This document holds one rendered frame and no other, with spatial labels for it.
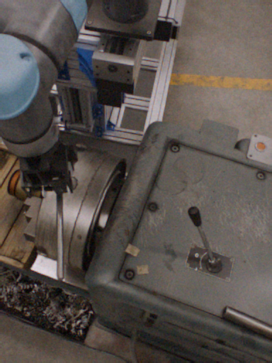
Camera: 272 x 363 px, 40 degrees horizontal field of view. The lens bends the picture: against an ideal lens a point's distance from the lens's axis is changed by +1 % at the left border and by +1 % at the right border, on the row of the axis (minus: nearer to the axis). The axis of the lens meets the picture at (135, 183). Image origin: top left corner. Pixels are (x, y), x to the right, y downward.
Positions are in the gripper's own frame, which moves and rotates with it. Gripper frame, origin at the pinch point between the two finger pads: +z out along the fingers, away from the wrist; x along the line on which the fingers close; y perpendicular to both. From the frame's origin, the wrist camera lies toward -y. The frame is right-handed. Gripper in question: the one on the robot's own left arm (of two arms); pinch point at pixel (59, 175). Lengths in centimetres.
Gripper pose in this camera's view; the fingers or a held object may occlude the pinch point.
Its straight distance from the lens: 72.2
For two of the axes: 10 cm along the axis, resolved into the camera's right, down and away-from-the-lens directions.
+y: 1.3, 9.3, -3.5
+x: 9.9, -1.2, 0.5
